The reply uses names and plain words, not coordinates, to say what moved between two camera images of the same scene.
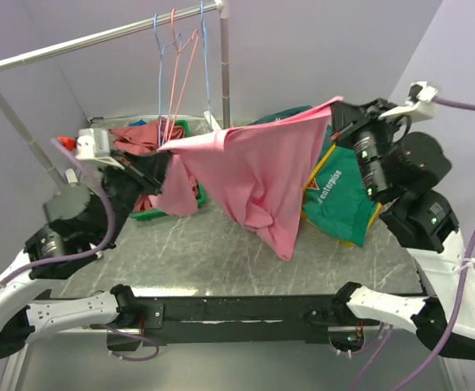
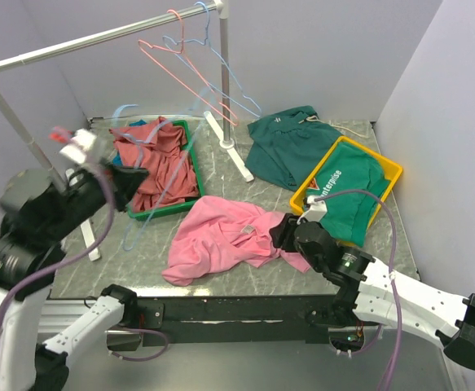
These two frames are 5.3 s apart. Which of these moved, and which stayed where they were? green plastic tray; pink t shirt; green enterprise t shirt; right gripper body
Moved: pink t shirt; right gripper body
Stayed: green enterprise t shirt; green plastic tray
